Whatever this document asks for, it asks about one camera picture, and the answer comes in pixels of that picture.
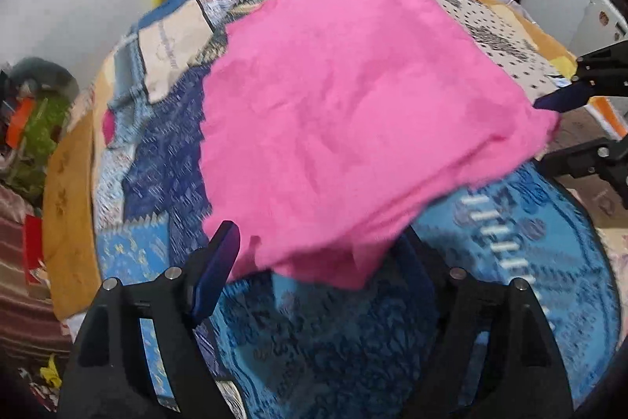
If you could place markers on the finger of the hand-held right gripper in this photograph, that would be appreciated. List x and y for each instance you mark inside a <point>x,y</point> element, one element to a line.
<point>564,97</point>
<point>584,159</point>

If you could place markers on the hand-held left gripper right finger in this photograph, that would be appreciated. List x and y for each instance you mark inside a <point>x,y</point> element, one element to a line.
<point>458,301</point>

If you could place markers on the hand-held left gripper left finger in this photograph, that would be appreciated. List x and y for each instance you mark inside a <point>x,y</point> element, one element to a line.
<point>218,267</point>

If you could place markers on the pink shirt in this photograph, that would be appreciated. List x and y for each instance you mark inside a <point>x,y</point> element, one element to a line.
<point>343,105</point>

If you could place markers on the orange white packet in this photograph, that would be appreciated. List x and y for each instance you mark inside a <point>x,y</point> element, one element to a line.
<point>608,114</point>

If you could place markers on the patchwork printed bedsheet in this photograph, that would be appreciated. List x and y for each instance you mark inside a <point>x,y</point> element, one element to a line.
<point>319,340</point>

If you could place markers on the wooden bed board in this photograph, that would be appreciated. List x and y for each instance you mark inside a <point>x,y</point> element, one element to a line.
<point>68,213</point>

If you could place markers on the red box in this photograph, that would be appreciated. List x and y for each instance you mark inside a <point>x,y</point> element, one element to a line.
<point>34,252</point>

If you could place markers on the striped brown cloth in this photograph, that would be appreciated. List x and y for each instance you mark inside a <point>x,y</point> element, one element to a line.
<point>29,301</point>

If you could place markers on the yellow toy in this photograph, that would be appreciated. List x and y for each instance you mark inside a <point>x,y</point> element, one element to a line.
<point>51,372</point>

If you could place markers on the green patterned cloth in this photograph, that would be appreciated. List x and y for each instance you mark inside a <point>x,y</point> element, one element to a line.
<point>44,124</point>

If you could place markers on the orange plastic object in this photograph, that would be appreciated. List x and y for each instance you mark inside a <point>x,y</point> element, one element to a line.
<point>19,119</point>

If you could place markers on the grey plush toy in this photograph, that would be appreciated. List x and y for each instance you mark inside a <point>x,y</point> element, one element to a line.
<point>49,73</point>

